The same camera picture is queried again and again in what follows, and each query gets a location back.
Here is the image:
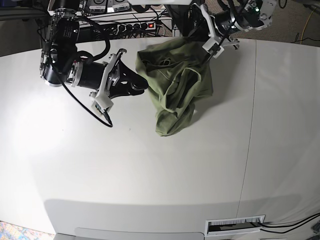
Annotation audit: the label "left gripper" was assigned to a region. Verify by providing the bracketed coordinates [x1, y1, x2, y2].
[191, 2, 241, 50]

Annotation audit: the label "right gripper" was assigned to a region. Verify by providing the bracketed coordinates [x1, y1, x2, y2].
[71, 48, 149, 102]

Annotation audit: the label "green T-shirt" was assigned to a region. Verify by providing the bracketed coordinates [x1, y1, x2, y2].
[135, 38, 214, 137]

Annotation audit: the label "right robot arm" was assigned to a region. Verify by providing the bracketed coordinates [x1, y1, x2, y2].
[40, 0, 149, 109]

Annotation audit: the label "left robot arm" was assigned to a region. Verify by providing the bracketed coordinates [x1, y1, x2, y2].
[192, 0, 277, 58]

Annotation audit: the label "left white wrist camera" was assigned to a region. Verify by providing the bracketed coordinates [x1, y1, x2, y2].
[202, 37, 225, 59]

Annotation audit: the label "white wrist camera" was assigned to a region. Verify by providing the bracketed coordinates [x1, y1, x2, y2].
[91, 96, 114, 117]
[202, 37, 225, 59]

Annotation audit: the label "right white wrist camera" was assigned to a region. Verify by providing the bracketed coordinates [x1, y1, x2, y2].
[91, 96, 114, 117]

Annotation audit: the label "black power strip red switch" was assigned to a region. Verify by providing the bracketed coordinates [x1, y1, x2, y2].
[112, 21, 157, 32]

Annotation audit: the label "yellow cable on floor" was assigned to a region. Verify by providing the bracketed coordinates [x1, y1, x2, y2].
[301, 9, 315, 42]

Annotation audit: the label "white table cable grommet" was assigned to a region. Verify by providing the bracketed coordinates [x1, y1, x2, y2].
[204, 215, 266, 237]

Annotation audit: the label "black cables at table edge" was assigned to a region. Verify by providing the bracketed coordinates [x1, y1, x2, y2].
[259, 212, 320, 235]

